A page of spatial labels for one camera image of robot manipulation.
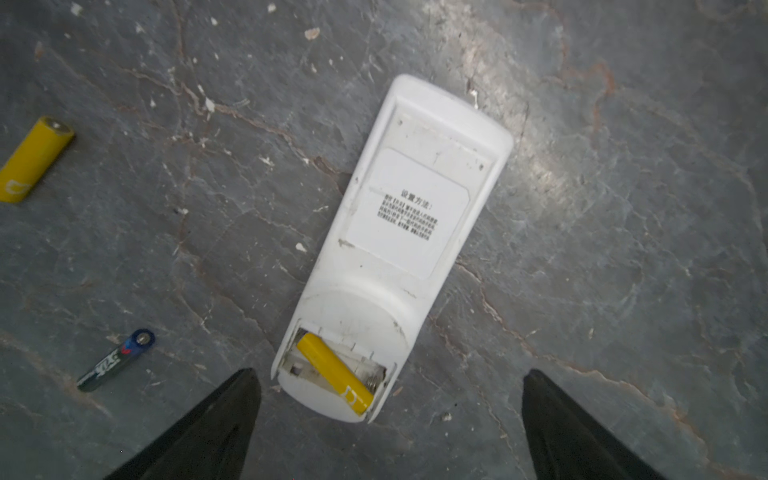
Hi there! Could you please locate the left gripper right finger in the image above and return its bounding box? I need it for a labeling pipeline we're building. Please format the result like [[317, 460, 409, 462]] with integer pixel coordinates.
[[522, 369, 663, 479]]

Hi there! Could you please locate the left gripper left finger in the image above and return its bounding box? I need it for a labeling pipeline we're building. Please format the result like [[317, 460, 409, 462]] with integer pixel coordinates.
[[107, 368, 261, 479]]

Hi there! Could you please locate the black AAA battery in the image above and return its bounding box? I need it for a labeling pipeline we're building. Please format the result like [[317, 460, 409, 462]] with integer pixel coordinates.
[[76, 329, 156, 392]]

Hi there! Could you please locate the yellow battery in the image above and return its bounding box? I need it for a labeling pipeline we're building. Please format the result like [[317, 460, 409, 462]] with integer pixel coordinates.
[[297, 333, 374, 416], [1, 116, 75, 203]]

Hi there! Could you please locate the white air conditioner remote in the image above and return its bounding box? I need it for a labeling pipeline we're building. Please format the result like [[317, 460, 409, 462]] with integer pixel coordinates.
[[271, 75, 514, 423]]

